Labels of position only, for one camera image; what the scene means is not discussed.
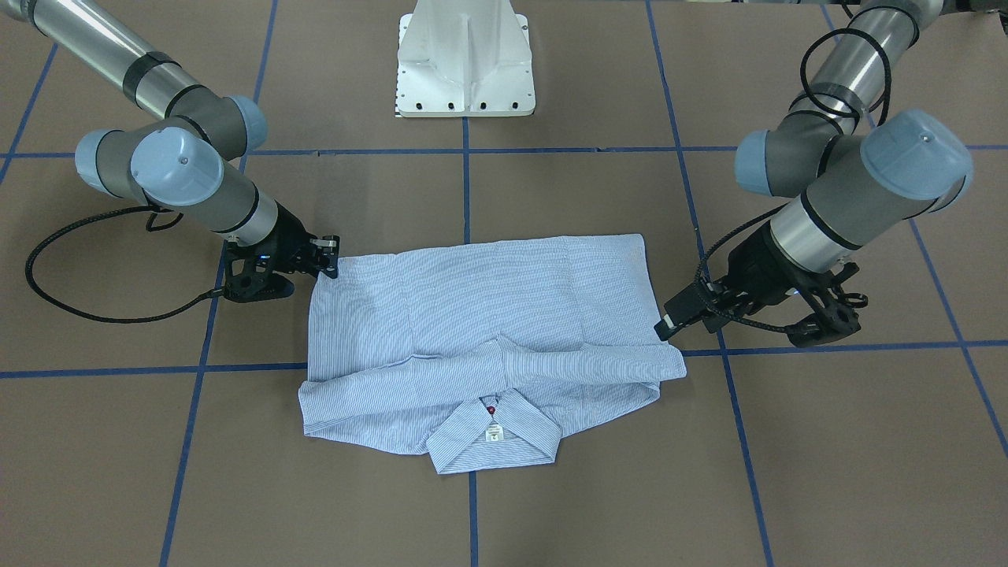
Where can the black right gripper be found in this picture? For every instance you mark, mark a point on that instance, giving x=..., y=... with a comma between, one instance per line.
x=290, y=232

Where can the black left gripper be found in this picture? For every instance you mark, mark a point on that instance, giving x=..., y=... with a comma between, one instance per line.
x=754, y=264

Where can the light blue striped shirt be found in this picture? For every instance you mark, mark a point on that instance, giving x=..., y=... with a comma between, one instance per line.
x=486, y=355

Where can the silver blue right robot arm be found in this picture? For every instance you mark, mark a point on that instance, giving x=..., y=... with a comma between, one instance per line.
x=182, y=162

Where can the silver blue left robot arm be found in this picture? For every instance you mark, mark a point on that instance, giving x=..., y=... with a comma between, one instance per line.
x=848, y=169

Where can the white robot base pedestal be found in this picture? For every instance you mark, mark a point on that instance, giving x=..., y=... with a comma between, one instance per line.
x=464, y=59

